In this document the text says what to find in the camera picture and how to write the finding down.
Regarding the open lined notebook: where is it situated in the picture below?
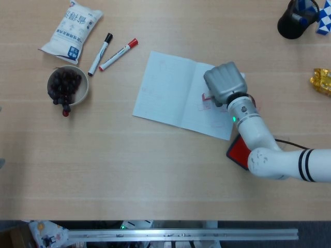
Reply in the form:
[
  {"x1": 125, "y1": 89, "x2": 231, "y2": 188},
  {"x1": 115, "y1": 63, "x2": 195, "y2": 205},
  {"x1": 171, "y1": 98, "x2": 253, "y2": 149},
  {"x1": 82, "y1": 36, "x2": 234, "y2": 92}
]
[{"x1": 132, "y1": 51, "x2": 246, "y2": 141}]

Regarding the black mesh pen holder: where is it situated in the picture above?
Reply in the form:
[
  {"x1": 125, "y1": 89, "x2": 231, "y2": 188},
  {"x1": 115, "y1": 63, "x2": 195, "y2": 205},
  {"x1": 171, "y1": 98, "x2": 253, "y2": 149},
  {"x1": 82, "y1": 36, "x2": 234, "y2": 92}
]
[{"x1": 277, "y1": 0, "x2": 320, "y2": 40}]

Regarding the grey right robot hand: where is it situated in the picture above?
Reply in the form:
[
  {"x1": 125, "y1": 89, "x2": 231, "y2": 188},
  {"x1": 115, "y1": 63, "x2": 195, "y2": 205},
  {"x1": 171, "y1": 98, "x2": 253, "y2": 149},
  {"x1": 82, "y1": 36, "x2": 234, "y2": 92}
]
[{"x1": 203, "y1": 61, "x2": 248, "y2": 108}]

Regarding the gold foil snack package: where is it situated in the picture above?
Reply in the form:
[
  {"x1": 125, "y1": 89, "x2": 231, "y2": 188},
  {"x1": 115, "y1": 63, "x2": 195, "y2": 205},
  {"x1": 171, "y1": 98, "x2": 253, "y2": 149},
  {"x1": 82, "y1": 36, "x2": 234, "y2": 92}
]
[{"x1": 309, "y1": 68, "x2": 331, "y2": 98}]

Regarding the white printed paper sheet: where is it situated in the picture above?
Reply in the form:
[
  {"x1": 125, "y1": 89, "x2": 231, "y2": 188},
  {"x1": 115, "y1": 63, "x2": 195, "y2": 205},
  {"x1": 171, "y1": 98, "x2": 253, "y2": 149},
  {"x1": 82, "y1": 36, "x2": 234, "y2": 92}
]
[{"x1": 28, "y1": 220, "x2": 69, "y2": 248}]

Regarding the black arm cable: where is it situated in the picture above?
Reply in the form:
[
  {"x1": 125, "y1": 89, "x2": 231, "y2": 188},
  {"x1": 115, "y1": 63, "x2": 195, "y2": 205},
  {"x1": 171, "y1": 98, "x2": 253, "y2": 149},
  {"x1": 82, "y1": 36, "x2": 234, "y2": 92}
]
[{"x1": 274, "y1": 138, "x2": 311, "y2": 150}]

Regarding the red ink pad case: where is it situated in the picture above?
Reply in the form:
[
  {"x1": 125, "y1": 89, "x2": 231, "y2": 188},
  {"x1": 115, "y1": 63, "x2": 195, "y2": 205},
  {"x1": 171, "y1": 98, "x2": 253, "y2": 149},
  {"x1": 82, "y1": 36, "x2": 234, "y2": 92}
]
[{"x1": 226, "y1": 135, "x2": 253, "y2": 172}]

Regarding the blue white snake puzzle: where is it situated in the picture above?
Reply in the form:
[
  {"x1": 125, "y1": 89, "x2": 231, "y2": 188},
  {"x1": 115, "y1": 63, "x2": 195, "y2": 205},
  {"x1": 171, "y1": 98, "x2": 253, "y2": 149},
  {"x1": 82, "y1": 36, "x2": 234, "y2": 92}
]
[
  {"x1": 315, "y1": 0, "x2": 331, "y2": 36},
  {"x1": 294, "y1": 0, "x2": 319, "y2": 25}
]

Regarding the small stamp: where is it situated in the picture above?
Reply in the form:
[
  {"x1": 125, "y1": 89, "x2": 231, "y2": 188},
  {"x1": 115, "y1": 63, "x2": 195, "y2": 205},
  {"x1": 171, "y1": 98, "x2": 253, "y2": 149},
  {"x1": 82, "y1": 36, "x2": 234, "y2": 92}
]
[{"x1": 201, "y1": 90, "x2": 215, "y2": 103}]

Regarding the beige round bowl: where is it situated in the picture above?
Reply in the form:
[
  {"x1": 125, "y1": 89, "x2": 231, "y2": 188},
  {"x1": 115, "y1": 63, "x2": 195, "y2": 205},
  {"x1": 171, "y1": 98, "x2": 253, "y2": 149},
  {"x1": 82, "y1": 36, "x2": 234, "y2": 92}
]
[{"x1": 47, "y1": 65, "x2": 89, "y2": 106}]

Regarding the white printed food bag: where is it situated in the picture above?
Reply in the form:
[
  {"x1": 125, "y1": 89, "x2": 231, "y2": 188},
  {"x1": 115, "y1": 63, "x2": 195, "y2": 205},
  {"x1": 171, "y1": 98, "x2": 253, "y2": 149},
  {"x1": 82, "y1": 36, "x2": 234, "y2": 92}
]
[{"x1": 38, "y1": 0, "x2": 104, "y2": 65}]

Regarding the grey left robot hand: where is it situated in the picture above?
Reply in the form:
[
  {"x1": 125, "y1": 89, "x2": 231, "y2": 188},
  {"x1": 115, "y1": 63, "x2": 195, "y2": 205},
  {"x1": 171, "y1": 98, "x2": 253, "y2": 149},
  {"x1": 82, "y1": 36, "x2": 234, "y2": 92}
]
[{"x1": 0, "y1": 105, "x2": 6, "y2": 168}]

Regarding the black cap whiteboard marker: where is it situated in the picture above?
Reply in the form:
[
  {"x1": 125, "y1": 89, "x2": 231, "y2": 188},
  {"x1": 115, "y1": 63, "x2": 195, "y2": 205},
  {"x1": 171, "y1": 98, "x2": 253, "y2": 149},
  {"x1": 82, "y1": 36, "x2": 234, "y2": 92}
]
[{"x1": 87, "y1": 33, "x2": 114, "y2": 77}]

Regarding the red cap whiteboard marker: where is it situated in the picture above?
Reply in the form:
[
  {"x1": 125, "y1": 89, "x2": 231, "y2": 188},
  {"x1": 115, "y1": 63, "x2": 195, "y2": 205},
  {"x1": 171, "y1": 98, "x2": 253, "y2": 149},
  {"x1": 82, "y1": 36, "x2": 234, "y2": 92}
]
[{"x1": 98, "y1": 38, "x2": 139, "y2": 72}]

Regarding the dark grape bunch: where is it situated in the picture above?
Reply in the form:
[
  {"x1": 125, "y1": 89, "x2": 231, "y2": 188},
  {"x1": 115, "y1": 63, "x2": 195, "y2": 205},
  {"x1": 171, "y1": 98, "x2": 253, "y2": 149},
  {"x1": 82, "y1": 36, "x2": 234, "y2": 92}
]
[{"x1": 48, "y1": 70, "x2": 82, "y2": 117}]

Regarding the aluminium profile rail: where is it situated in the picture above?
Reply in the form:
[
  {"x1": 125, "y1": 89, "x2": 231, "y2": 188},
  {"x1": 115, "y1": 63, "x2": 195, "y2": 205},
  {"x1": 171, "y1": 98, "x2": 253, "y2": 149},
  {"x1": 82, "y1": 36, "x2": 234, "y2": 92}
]
[{"x1": 66, "y1": 228, "x2": 299, "y2": 242}]

